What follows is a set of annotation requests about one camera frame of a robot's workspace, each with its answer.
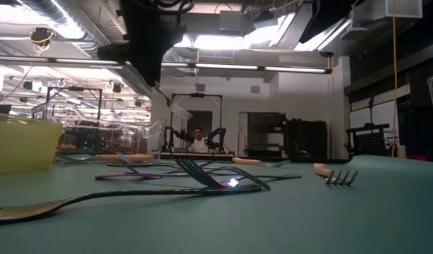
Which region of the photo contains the black cabinet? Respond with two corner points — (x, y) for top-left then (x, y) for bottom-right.
(285, 119), (329, 159)

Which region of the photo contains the dark shelf unit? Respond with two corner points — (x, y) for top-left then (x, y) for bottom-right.
(246, 111), (287, 158)

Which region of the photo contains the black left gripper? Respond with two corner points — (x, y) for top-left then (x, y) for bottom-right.
(97, 0), (195, 88)

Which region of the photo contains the black gantry frame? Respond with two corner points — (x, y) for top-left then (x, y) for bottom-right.
(46, 85), (104, 123)
(169, 92), (224, 153)

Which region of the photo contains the yellow plastic bin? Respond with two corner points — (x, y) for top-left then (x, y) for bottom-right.
(0, 111), (64, 174)

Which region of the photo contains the long dark spoon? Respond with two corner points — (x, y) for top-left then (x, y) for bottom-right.
(0, 184), (262, 226)

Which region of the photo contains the iridescent rainbow fork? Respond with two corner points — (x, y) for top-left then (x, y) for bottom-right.
(106, 161), (181, 169)
(115, 152), (203, 179)
(173, 158), (303, 191)

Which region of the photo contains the silver ceiling duct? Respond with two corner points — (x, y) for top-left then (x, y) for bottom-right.
(17, 0), (154, 96)

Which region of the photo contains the grey ventilation box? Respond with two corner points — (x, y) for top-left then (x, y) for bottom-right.
(218, 9), (244, 32)

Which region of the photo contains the person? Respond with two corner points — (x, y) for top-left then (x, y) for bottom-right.
(188, 126), (212, 153)

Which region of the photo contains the black cord reel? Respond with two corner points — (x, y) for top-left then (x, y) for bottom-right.
(30, 27), (55, 49)

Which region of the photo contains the long ceiling light bar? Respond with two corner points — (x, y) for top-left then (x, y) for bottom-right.
(0, 54), (333, 75)

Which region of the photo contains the green table mat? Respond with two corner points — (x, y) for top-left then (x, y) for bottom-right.
(0, 155), (433, 254)

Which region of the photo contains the black metal fork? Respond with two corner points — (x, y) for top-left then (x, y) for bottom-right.
(94, 171), (143, 180)

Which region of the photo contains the black pegboard cart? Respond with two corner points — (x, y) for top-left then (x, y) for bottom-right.
(345, 122), (392, 158)

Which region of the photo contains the whiteboard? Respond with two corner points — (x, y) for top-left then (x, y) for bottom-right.
(348, 100), (397, 145)

